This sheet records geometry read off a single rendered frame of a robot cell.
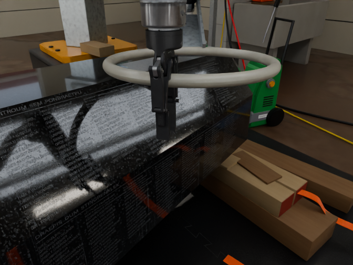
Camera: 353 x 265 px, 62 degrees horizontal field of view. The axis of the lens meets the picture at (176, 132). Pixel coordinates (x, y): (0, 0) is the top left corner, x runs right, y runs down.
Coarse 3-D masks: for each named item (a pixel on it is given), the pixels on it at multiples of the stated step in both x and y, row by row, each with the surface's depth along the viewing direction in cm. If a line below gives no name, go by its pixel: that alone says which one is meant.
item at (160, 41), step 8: (152, 32) 56; (160, 32) 56; (168, 32) 56; (176, 32) 57; (152, 40) 57; (160, 40) 56; (168, 40) 56; (176, 40) 57; (152, 48) 58; (160, 48) 57; (168, 48) 57; (176, 48) 58; (160, 56) 58; (168, 56) 60
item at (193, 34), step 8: (200, 0) 140; (200, 8) 124; (192, 16) 129; (200, 16) 118; (192, 24) 123; (200, 24) 113; (184, 32) 118; (192, 32) 118; (200, 32) 112; (184, 40) 113; (192, 40) 113; (200, 40) 112
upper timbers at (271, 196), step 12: (252, 156) 172; (216, 168) 167; (240, 168) 161; (276, 168) 161; (228, 180) 162; (240, 180) 155; (252, 180) 152; (276, 180) 152; (288, 180) 152; (300, 180) 152; (240, 192) 158; (252, 192) 151; (264, 192) 144; (276, 192) 144; (288, 192) 144; (264, 204) 147; (276, 204) 140; (288, 204) 145; (276, 216) 143
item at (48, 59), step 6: (36, 48) 198; (138, 48) 198; (30, 54) 195; (36, 54) 185; (42, 54) 184; (36, 60) 188; (42, 60) 177; (48, 60) 171; (54, 60) 171; (36, 66) 193; (42, 66) 181
